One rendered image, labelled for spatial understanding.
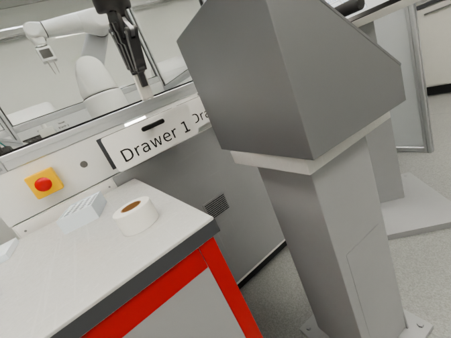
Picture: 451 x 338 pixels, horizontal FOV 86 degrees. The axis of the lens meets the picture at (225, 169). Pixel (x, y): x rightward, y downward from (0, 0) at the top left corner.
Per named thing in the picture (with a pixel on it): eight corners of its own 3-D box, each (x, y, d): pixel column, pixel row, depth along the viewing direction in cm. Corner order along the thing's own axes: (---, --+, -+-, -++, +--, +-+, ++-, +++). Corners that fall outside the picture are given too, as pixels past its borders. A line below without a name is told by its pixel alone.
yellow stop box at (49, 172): (64, 188, 73) (49, 167, 71) (37, 200, 70) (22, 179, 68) (64, 186, 77) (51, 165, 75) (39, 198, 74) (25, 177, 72)
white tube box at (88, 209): (99, 217, 59) (90, 204, 58) (64, 235, 57) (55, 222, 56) (107, 201, 71) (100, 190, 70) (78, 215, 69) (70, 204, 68)
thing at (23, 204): (256, 102, 115) (245, 72, 111) (9, 227, 71) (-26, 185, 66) (182, 121, 196) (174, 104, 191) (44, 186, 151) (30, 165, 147)
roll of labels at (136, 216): (165, 210, 47) (155, 192, 46) (146, 233, 41) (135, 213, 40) (137, 216, 49) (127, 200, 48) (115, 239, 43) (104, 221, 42)
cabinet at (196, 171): (305, 235, 139) (258, 101, 115) (141, 391, 95) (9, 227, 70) (221, 203, 220) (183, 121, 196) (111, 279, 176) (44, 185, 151)
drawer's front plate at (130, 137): (199, 132, 84) (186, 102, 81) (120, 172, 71) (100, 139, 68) (197, 132, 85) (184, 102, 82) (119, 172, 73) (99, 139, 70)
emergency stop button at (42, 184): (54, 187, 70) (46, 175, 69) (39, 194, 68) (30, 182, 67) (55, 186, 72) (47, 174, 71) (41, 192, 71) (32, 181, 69)
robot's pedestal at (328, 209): (433, 328, 77) (395, 98, 54) (381, 407, 66) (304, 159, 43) (347, 280, 103) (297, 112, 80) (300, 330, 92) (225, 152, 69)
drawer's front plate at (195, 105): (243, 105, 109) (234, 81, 106) (190, 131, 96) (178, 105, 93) (241, 105, 110) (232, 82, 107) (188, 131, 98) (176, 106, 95)
